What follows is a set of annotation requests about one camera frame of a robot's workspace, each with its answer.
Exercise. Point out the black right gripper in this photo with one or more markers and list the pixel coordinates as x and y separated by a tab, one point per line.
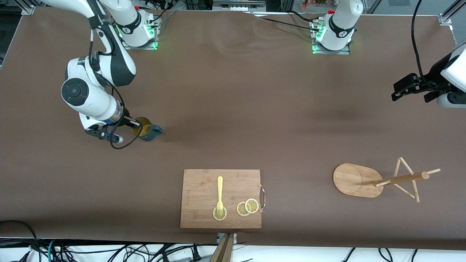
127	120

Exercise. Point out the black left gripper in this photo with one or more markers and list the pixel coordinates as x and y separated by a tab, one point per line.
430	80

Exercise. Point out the teal cup yellow inside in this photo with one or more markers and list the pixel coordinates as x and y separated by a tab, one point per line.
151	133

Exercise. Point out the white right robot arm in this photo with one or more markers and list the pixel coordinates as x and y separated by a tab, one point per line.
91	98

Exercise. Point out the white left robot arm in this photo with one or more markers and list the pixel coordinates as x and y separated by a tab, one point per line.
342	22

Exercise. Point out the wooden cup rack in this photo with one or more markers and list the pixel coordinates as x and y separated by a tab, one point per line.
353	180

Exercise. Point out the brown table cover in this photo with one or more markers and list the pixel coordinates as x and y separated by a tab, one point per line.
233	109

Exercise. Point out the yellow plastic fork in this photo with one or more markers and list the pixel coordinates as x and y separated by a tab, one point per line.
220	189

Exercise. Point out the lemon slice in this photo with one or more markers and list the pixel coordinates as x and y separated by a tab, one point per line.
240	210
252	206
215	217

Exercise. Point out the wooden stand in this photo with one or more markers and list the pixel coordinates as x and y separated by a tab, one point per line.
224	251

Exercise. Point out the grey power strip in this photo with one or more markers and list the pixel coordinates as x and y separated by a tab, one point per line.
236	5

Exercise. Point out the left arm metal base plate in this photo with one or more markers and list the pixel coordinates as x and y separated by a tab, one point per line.
344	52

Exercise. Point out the aluminium frame post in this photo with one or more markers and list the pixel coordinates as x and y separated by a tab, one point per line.
28	8
446	18

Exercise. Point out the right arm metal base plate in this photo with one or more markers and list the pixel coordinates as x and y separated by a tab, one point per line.
154	45

